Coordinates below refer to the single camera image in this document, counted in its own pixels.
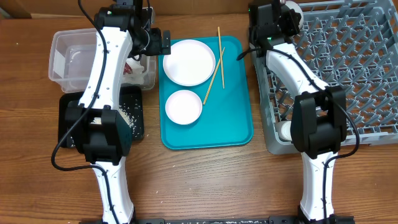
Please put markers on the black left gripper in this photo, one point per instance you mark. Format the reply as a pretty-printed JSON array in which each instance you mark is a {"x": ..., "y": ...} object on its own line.
[{"x": 157, "y": 47}]

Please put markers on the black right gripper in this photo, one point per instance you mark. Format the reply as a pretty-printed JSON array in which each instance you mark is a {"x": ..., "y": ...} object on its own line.
[{"x": 288, "y": 25}]

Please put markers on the pink round plate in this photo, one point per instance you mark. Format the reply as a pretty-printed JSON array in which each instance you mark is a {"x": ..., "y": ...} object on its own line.
[{"x": 190, "y": 63}]

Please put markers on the white napkin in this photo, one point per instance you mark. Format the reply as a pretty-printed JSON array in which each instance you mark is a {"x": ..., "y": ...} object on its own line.
[{"x": 137, "y": 75}]

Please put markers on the red snack wrapper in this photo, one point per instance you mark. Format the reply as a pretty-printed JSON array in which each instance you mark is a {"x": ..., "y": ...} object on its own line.
[{"x": 127, "y": 69}]

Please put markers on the rice food waste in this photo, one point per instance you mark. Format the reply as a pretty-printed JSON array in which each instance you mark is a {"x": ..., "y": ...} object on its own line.
[{"x": 130, "y": 108}]

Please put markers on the cream plastic cup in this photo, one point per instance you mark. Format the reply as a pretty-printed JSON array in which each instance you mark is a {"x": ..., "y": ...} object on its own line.
[{"x": 283, "y": 130}]

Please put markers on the grey-white bowl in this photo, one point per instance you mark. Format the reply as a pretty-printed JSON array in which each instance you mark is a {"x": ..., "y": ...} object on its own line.
[{"x": 291, "y": 18}]

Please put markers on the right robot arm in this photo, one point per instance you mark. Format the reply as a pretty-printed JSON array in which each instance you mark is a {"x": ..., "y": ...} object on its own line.
[{"x": 318, "y": 123}]

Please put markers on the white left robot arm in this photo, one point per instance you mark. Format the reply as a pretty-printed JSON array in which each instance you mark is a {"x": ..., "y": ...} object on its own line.
[{"x": 98, "y": 130}]

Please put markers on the grey dishwasher rack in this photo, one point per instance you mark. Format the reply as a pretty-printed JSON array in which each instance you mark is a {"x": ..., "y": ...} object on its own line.
[{"x": 352, "y": 44}]

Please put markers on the wooden chopstick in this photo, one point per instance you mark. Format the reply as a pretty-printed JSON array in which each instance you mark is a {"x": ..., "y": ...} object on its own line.
[
  {"x": 213, "y": 77},
  {"x": 221, "y": 57}
]

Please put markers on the black tray bin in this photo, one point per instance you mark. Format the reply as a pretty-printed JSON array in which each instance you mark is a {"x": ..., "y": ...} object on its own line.
[{"x": 63, "y": 127}]

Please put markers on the teal plastic tray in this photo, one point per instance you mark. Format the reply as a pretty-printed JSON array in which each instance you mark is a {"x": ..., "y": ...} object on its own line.
[{"x": 226, "y": 118}]

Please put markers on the clear plastic bin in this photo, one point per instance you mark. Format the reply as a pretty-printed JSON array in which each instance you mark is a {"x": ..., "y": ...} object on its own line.
[{"x": 71, "y": 58}]

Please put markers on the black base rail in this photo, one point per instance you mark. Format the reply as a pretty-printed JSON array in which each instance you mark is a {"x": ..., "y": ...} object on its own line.
[{"x": 269, "y": 220}]

